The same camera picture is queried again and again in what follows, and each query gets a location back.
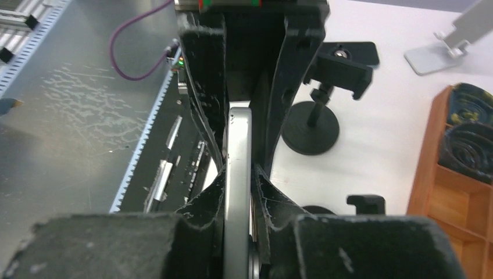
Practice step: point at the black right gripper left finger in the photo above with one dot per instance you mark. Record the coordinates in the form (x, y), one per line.
(181, 244)

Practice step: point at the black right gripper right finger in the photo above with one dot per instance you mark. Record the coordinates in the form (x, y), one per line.
(292, 243)

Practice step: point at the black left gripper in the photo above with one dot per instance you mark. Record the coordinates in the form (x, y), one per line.
(233, 48)

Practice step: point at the black phone stand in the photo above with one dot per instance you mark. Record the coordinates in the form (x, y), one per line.
(311, 128)
(364, 204)

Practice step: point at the black phone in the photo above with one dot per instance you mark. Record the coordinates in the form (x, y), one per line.
(237, 199)

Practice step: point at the silver metal phone stand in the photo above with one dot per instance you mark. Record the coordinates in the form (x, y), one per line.
(471, 26)

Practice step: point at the wooden compartment tray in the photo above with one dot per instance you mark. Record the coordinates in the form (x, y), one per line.
(461, 205)

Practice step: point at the rolled tie front centre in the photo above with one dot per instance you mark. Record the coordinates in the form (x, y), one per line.
(467, 149)

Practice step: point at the rolled tie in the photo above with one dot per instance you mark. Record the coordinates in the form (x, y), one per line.
(467, 149)
(468, 102)

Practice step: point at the rolled tie front left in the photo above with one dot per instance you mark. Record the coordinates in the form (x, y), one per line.
(468, 102)

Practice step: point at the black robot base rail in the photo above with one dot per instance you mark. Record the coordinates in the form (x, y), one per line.
(170, 152)

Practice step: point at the white toothed cable duct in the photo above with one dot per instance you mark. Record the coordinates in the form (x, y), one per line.
(70, 144)

